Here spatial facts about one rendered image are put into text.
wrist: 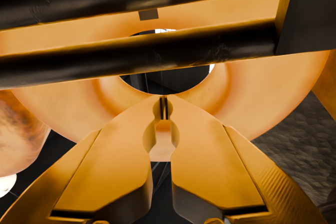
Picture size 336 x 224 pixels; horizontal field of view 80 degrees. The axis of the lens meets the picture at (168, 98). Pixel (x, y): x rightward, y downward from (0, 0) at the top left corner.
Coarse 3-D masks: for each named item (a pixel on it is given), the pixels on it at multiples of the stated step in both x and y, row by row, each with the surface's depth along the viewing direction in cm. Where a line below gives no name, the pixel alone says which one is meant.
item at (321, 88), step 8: (328, 56) 9; (328, 64) 9; (328, 72) 10; (320, 80) 10; (328, 80) 10; (312, 88) 11; (320, 88) 10; (328, 88) 10; (320, 96) 10; (328, 96) 10; (328, 104) 10; (328, 112) 10
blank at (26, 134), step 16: (0, 96) 10; (0, 112) 11; (16, 112) 11; (0, 128) 12; (16, 128) 12; (32, 128) 12; (48, 128) 15; (0, 144) 13; (16, 144) 13; (32, 144) 13; (0, 160) 14; (16, 160) 14; (32, 160) 15; (0, 176) 16
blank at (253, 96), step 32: (224, 0) 7; (256, 0) 7; (0, 32) 8; (32, 32) 8; (64, 32) 8; (96, 32) 8; (128, 32) 8; (224, 64) 10; (256, 64) 9; (288, 64) 9; (320, 64) 9; (32, 96) 10; (64, 96) 10; (96, 96) 11; (128, 96) 13; (192, 96) 14; (224, 96) 11; (256, 96) 11; (288, 96) 11; (64, 128) 12; (96, 128) 12; (160, 128) 13; (256, 128) 13; (160, 160) 16
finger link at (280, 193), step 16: (224, 128) 9; (240, 144) 8; (256, 160) 7; (256, 176) 7; (272, 176) 7; (288, 176) 7; (272, 192) 6; (288, 192) 6; (304, 192) 6; (272, 208) 6; (288, 208) 6; (304, 208) 6
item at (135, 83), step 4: (128, 36) 427; (132, 76) 512; (136, 76) 502; (140, 76) 535; (144, 76) 535; (132, 80) 524; (136, 80) 513; (140, 80) 542; (144, 80) 546; (132, 84) 536; (136, 84) 524; (140, 84) 549; (144, 84) 558; (136, 88) 536; (140, 88) 556; (144, 88) 570
